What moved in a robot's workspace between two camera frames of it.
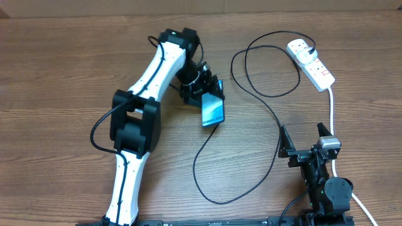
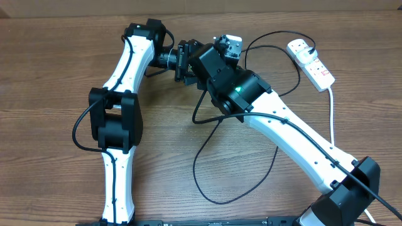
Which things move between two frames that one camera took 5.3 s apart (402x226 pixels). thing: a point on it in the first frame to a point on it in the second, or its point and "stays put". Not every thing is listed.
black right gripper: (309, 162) to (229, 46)
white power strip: (319, 76) stays put
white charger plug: (304, 56) stays put
